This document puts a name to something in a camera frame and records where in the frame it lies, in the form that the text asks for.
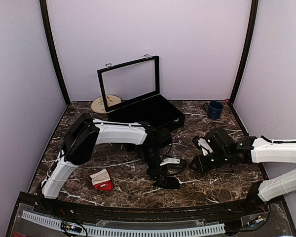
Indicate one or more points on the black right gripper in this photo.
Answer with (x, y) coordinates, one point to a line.
(202, 166)

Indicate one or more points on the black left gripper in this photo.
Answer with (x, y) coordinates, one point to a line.
(155, 173)

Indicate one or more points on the black white-striped sock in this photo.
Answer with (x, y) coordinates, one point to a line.
(172, 183)

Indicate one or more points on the black compartment display box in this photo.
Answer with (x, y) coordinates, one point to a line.
(131, 93)

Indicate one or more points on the red and white sock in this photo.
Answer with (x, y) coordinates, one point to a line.
(102, 180)

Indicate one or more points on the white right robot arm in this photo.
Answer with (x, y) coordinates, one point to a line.
(251, 149)

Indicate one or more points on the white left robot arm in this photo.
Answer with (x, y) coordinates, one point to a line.
(80, 140)

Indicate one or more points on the blue enamel mug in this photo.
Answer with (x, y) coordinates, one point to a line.
(213, 109)

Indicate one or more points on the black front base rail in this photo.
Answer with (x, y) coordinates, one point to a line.
(76, 211)

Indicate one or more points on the white slotted cable duct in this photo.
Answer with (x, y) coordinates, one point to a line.
(106, 228)

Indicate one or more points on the black right frame post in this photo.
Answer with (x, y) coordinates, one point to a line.
(245, 52)

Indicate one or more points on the black frame post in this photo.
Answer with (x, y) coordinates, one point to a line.
(52, 50)
(245, 52)

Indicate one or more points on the black left frame post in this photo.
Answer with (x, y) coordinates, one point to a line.
(52, 50)

